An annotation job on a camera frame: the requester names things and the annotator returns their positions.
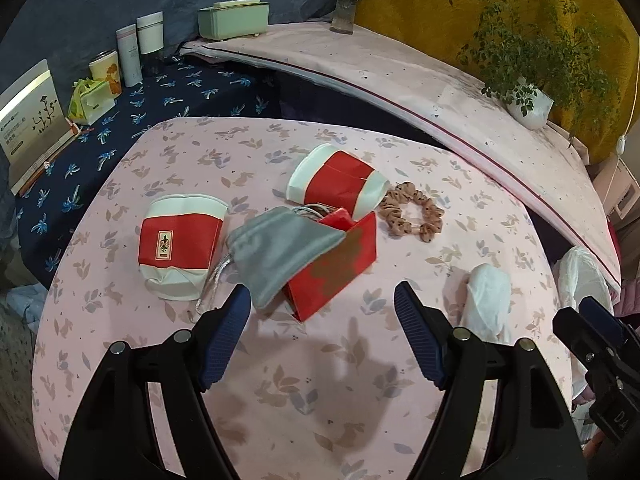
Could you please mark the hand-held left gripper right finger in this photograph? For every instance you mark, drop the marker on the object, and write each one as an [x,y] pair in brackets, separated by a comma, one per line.
[417,340]

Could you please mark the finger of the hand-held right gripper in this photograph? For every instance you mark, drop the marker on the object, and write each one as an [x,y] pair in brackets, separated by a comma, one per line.
[597,310]
[575,330]

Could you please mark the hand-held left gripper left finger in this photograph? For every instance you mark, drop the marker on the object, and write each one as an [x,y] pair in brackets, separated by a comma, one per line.
[222,340]

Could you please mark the trash bin with white liner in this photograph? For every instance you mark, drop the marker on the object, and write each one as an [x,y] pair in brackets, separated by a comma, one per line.
[575,270]

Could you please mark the pink puffer jacket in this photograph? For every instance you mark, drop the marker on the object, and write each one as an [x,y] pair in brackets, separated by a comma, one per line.
[630,300]

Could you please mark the red cloth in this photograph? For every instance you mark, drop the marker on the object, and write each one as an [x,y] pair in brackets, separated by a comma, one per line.
[614,240]

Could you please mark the red paper bag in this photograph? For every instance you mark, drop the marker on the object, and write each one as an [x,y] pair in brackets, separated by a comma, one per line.
[335,275]

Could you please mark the pink rabbit print tablecloth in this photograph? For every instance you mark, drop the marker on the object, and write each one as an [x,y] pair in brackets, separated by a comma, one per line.
[310,400]

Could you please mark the red white pouch with label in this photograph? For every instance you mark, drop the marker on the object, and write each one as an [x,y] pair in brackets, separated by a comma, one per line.
[175,245]

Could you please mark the white appliance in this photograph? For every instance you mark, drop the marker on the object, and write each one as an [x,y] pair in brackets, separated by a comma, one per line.
[622,190]

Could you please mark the beige scrunchie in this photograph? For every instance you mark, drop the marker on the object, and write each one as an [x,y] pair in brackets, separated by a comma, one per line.
[400,207]

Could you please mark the plain red white pouch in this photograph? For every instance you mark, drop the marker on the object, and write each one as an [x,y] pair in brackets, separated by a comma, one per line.
[340,180]

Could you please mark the green plant in white pot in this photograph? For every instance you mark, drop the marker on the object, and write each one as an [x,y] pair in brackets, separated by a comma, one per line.
[532,107]

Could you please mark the navy floral cloth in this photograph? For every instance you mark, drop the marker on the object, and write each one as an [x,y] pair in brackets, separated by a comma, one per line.
[100,160]

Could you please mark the pink dotted blanket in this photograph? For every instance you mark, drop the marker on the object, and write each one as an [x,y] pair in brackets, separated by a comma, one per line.
[400,75]

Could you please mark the green tissue pack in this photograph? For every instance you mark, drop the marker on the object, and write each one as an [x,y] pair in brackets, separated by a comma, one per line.
[92,102]

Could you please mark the yellow printed can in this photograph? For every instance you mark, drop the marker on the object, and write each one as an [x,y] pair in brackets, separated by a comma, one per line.
[106,72]

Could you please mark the white card stand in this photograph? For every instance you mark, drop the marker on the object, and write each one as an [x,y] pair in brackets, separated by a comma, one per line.
[30,120]

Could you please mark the tall white bottle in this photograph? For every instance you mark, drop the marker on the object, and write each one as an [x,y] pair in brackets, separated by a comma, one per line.
[129,55]

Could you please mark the white tumbler with dark base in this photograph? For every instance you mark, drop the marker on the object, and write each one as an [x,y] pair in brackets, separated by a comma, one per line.
[150,35]

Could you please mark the pale green box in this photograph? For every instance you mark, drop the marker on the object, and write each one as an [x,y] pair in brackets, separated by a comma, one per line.
[230,20]

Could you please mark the mustard yellow backdrop cloth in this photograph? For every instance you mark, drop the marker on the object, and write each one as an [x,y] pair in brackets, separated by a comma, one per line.
[425,10]

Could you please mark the blue grey backdrop cloth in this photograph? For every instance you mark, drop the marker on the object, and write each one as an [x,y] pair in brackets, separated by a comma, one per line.
[100,0]

